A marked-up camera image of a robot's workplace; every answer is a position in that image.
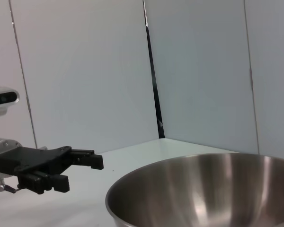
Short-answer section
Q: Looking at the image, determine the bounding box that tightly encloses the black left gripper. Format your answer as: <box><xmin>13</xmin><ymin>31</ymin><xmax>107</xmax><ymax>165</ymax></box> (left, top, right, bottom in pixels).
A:
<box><xmin>0</xmin><ymin>146</ymin><xmax>104</xmax><ymax>195</ymax></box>

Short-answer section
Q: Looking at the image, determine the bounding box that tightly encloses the stainless steel mixing bowl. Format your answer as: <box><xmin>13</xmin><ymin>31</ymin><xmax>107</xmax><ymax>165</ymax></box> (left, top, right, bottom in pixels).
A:
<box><xmin>105</xmin><ymin>152</ymin><xmax>284</xmax><ymax>227</ymax></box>

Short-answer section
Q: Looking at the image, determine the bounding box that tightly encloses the left gripper plug with cable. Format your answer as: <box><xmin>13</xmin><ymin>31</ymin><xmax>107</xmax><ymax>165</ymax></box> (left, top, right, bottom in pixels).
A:
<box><xmin>0</xmin><ymin>175</ymin><xmax>21</xmax><ymax>193</ymax></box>

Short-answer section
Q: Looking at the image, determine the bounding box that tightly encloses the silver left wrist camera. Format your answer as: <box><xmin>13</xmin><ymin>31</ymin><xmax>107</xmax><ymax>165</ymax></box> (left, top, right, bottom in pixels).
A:
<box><xmin>0</xmin><ymin>87</ymin><xmax>21</xmax><ymax>119</ymax></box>

